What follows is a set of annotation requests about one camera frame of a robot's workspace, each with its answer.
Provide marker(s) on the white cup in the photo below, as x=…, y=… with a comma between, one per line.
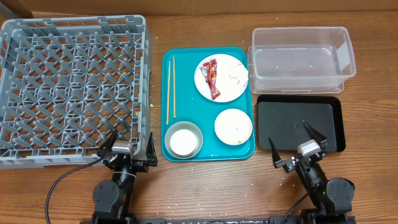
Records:
x=183, y=142

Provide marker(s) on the white napkin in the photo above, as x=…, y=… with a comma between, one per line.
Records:
x=238, y=75

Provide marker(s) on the clear plastic bin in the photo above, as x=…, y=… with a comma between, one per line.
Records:
x=301, y=58

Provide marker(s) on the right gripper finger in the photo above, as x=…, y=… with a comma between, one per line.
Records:
x=315, y=135
x=276, y=159

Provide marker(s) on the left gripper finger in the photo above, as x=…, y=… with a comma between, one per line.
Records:
x=151, y=153
x=107, y=145

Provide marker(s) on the small pink bowl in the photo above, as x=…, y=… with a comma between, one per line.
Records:
x=233, y=127

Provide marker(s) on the teal plastic tray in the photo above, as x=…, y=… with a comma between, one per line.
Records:
x=191, y=106

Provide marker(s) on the large white plate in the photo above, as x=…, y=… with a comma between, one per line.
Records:
x=228, y=92

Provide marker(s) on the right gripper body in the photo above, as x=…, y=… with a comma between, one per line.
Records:
x=290, y=164

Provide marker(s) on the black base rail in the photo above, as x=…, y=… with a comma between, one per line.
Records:
x=270, y=220

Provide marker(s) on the left wooden chopstick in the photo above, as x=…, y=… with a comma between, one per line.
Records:
x=168, y=94

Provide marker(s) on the black tray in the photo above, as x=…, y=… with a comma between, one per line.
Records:
x=281, y=118

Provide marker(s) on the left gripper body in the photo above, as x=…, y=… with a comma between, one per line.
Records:
x=137, y=160

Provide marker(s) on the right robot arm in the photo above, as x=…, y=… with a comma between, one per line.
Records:
x=326, y=200

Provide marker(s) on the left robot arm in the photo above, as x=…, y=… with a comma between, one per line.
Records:
x=113, y=197

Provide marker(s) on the grey bowl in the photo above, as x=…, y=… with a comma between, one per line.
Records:
x=183, y=125

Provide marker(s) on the grey dish rack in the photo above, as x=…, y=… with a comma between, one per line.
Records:
x=68, y=83

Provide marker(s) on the red snack wrapper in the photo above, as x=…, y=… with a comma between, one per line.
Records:
x=209, y=71

